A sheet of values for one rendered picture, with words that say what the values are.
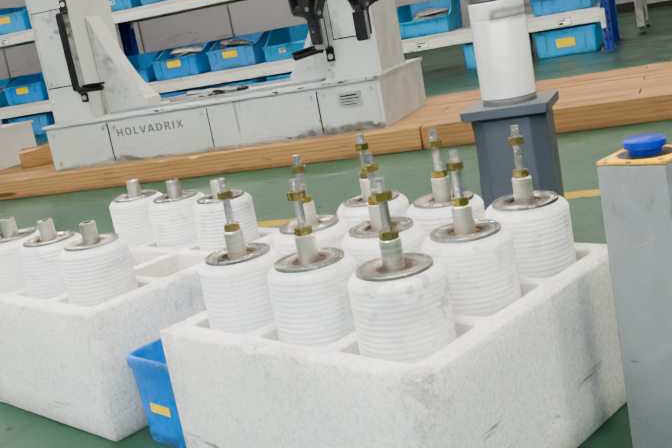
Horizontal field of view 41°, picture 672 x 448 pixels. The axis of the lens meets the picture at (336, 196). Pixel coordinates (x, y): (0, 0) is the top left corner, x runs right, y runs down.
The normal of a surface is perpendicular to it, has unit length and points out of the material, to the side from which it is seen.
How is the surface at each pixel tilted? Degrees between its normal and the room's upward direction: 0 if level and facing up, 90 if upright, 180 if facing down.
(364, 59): 90
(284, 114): 90
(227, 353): 90
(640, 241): 90
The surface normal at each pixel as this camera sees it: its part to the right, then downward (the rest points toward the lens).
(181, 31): -0.35, 0.25
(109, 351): 0.72, 0.00
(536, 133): 0.40, 0.11
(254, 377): -0.68, 0.26
